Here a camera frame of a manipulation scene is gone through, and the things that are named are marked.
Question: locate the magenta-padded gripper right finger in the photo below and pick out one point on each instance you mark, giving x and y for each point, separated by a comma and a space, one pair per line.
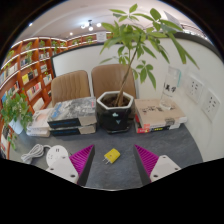
163, 166

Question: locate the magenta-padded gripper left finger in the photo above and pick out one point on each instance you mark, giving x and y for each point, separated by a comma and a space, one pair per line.
65, 166

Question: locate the yellow charger block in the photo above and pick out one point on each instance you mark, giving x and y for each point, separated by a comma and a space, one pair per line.
111, 155

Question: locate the dark thick book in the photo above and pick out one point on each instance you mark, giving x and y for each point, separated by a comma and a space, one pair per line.
71, 130

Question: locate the red-edged book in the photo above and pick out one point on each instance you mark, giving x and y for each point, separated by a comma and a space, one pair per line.
146, 129

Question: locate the plain white book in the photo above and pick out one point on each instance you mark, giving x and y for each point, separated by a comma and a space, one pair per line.
36, 132

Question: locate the beige hardcover book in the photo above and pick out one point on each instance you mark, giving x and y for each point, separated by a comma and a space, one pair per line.
160, 113

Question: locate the white book with portrait cover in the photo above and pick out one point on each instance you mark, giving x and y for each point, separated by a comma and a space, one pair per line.
40, 118

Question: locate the thick grey-cover book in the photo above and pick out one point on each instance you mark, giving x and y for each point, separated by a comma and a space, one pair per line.
73, 111

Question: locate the tall plant in black pot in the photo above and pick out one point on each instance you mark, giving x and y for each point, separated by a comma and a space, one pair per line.
116, 116

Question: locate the leafy plant in white pot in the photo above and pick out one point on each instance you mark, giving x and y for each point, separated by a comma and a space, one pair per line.
15, 111

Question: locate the clear glass bottle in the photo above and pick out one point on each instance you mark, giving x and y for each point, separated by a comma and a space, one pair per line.
170, 88

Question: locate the large orange book shelf unit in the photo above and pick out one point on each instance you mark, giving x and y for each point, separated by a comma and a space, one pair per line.
26, 76

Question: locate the small orange plant shelf unit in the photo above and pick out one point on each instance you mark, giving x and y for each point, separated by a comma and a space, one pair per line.
83, 39

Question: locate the globe bulb chandelier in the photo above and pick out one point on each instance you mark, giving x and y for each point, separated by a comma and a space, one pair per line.
89, 26

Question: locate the recessed ceiling lights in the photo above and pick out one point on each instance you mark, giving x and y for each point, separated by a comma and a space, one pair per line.
30, 24

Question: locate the white standing banner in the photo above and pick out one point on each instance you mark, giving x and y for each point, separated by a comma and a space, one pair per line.
173, 20

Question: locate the white wall socket panel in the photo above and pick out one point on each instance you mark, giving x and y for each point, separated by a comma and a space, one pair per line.
210, 106
194, 88

